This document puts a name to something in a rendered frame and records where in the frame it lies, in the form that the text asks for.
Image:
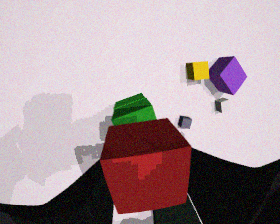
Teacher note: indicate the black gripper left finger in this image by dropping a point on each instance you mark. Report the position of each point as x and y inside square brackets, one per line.
[86, 201]

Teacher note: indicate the purple cube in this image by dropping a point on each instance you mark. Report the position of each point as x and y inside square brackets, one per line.
[227, 75]

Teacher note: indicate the yellow block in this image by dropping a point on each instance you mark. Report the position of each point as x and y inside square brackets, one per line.
[197, 70]

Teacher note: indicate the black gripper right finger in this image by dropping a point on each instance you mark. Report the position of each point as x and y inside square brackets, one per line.
[225, 192]

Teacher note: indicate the red block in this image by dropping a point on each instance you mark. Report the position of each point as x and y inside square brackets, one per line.
[146, 165]

